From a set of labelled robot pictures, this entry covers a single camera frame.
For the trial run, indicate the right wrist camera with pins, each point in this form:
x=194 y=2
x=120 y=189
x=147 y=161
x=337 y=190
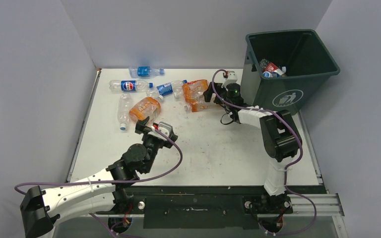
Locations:
x=230 y=78

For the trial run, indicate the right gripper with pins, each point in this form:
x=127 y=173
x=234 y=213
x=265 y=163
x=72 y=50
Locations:
x=208 y=93

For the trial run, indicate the clear bottle white cap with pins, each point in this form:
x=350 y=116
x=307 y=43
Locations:
x=266 y=65

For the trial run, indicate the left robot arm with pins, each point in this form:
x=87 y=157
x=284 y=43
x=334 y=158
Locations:
x=46 y=205

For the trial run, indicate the clear unlabelled bottle blue cap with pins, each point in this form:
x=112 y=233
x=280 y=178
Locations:
x=124 y=106

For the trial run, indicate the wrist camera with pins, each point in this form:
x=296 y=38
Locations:
x=160 y=129
x=230 y=78

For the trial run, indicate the dark green trash bin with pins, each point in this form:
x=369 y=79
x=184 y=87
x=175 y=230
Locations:
x=308 y=66

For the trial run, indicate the white knob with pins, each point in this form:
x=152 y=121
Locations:
x=141 y=205

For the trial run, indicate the large orange label bottle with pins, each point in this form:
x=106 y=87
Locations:
x=191 y=91

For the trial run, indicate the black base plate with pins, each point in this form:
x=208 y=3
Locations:
x=209 y=211

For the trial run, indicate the clear bottle blue label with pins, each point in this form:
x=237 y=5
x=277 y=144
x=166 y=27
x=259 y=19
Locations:
x=174 y=88
x=145 y=72
x=268 y=74

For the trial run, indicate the pepsi bottle blue cap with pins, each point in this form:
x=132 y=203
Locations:
x=118 y=86

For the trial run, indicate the orange label crushed bottle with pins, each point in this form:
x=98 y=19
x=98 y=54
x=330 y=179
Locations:
x=148 y=107

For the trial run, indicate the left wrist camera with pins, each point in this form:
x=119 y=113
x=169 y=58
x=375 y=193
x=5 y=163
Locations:
x=160 y=129

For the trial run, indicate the clear bottle blue label tilted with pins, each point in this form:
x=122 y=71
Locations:
x=174 y=88

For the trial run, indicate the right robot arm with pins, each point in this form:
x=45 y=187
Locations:
x=281 y=140

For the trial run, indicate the aluminium rail frame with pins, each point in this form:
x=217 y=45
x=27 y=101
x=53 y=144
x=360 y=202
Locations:
x=317 y=215

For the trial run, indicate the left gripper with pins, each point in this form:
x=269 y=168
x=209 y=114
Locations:
x=141 y=126

